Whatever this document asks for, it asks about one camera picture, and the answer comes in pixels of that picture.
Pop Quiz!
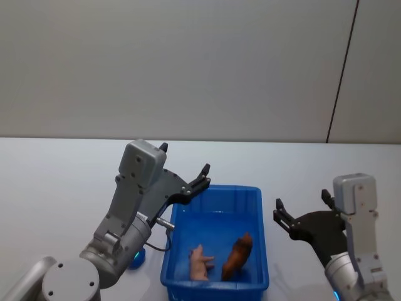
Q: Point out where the brown toy animal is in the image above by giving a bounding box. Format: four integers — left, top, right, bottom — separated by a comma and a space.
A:
221, 231, 254, 282

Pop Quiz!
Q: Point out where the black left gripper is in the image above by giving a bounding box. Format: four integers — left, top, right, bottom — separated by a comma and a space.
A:
137, 142, 212, 228

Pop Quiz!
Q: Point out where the small blue round object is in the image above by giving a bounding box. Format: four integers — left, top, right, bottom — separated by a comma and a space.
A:
129, 247, 148, 270

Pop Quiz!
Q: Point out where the thin dark cable silver plug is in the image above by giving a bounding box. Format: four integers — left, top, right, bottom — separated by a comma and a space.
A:
144, 216, 176, 252

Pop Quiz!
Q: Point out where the pink toy pig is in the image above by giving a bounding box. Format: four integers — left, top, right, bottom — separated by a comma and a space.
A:
188, 244, 216, 282

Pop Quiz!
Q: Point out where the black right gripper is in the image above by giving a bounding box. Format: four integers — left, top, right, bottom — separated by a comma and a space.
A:
273, 188, 349, 266

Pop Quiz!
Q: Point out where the blue plastic bin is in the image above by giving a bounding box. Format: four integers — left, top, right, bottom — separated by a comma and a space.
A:
160, 184, 271, 301

